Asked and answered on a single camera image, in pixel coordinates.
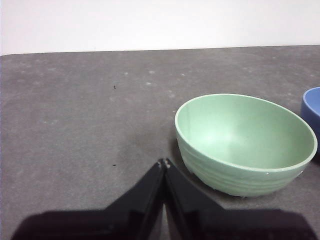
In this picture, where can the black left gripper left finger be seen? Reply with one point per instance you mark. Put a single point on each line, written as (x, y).
(125, 220)

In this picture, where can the blue ribbed bowl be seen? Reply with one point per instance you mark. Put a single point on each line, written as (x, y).
(312, 107)

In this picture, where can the green ribbed bowl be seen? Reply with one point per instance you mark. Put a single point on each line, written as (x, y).
(240, 140)

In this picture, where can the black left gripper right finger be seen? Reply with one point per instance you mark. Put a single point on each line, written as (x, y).
(212, 222)

